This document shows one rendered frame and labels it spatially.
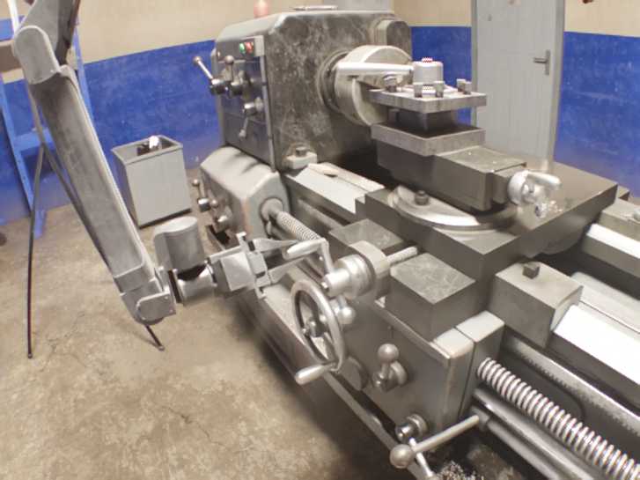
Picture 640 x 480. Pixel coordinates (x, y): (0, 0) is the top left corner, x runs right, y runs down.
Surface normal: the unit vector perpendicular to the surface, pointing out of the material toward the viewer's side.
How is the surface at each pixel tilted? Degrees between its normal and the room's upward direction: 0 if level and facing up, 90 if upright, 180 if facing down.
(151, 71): 90
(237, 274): 59
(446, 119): 90
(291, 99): 90
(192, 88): 90
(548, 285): 0
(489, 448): 0
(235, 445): 0
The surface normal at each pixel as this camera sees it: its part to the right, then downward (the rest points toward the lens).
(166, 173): 0.59, 0.33
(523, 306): -0.86, 0.29
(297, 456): -0.07, -0.88
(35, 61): 0.38, 0.30
